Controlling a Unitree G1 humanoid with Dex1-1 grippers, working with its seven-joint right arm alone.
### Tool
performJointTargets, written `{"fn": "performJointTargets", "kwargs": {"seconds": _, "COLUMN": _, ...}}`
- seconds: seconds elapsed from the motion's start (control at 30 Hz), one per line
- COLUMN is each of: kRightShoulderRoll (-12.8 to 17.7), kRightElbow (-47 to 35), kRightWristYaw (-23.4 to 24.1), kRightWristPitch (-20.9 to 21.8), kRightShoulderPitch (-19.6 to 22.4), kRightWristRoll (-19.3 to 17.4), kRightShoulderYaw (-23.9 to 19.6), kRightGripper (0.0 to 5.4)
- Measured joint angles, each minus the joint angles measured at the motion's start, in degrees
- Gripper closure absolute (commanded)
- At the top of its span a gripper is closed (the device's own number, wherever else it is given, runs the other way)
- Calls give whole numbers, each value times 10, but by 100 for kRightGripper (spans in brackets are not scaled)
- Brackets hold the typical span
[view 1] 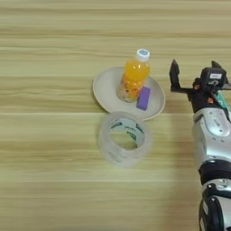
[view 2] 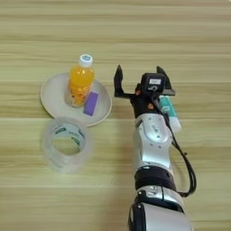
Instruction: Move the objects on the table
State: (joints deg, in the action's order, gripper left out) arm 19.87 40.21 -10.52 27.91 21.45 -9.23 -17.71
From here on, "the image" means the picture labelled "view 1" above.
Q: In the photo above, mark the orange juice bottle white cap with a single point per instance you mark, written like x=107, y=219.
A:
x=134, y=75

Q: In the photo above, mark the clear tape roll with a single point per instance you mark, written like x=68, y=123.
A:
x=106, y=141

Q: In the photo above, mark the beige round plate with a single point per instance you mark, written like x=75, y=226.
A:
x=105, y=90

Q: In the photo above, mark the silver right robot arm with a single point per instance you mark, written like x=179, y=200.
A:
x=212, y=141

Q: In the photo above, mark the purple eraser block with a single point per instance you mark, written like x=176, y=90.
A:
x=143, y=98

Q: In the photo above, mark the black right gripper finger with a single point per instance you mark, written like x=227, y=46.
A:
x=174, y=73
x=216, y=64

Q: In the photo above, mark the black box with white label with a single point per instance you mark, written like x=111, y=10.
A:
x=213, y=76

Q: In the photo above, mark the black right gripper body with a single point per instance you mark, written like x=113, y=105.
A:
x=200, y=100

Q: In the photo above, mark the green white glue tube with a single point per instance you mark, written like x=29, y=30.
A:
x=225, y=100

